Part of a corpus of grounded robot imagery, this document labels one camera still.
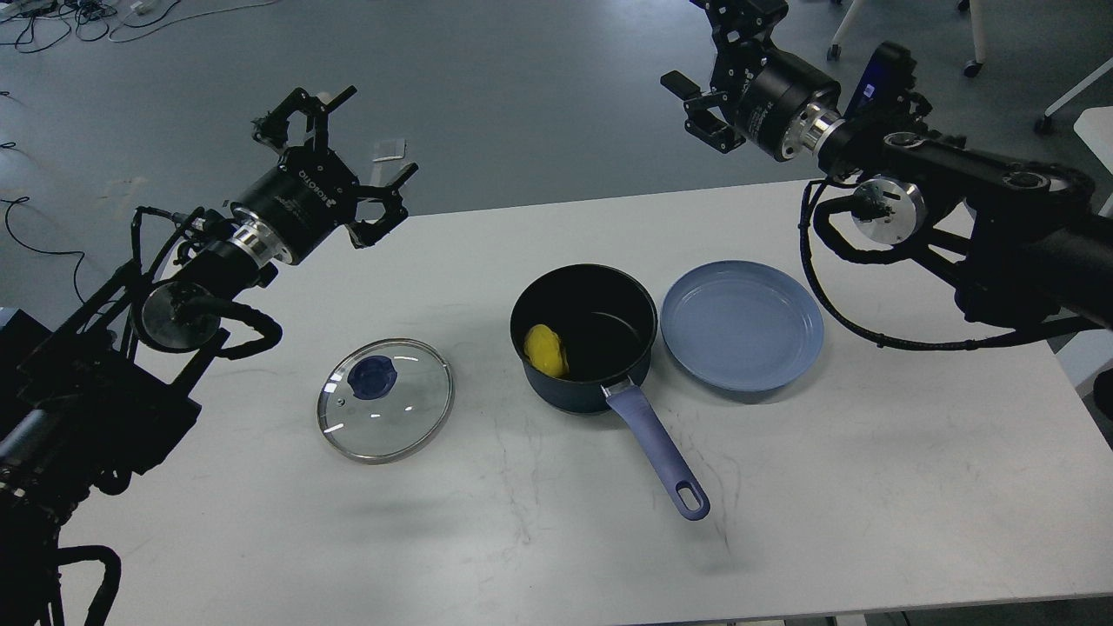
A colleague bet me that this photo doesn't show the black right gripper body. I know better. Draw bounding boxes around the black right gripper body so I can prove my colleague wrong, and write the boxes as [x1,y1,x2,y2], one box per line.
[726,48,840,163]

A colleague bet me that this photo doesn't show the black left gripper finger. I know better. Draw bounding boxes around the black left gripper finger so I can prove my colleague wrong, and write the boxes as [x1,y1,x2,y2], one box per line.
[252,85,358,170]
[346,163,420,250]

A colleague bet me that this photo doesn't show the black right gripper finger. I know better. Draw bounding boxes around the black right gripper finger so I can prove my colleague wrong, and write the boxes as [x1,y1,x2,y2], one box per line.
[691,1,790,84]
[660,70,746,154]

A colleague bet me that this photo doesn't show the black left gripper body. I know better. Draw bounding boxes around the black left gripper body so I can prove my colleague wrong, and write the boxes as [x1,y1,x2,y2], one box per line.
[230,148,359,265]

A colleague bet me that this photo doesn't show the glass lid blue knob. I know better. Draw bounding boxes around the glass lid blue knob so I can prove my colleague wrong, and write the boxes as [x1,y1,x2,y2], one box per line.
[317,338,456,466]

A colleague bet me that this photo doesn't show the yellow potato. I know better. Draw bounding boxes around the yellow potato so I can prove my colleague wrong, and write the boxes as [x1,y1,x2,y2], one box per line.
[523,324,570,379]

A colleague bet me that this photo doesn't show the dark blue saucepan purple handle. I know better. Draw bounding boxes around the dark blue saucepan purple handle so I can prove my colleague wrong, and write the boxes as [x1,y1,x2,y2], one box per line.
[510,264,710,522]

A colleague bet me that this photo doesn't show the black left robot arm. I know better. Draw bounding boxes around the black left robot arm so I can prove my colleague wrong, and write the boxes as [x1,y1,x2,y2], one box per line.
[1,86,417,625]

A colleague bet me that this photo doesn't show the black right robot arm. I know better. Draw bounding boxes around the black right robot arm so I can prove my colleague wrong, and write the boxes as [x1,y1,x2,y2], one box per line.
[661,1,1112,351]

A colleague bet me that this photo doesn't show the white chair leg with caster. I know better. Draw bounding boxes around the white chair leg with caster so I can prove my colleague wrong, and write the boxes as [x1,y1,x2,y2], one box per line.
[824,1,989,78]

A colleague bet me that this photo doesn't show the blue plate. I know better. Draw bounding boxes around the blue plate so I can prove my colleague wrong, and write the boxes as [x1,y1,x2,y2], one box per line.
[660,260,824,395]

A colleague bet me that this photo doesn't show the black box at left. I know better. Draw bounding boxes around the black box at left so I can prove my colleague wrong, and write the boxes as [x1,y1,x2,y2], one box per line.
[1,309,51,397]

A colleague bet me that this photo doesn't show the white chair base right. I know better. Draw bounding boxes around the white chair base right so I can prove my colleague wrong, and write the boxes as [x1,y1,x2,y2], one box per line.
[1033,58,1112,173]

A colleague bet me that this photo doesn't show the black cable on floor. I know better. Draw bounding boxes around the black cable on floor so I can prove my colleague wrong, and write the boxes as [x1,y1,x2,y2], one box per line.
[0,91,131,296]

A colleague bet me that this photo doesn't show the cable bundle on floor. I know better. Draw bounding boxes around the cable bundle on floor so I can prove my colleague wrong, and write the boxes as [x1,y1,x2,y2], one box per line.
[0,0,279,55]

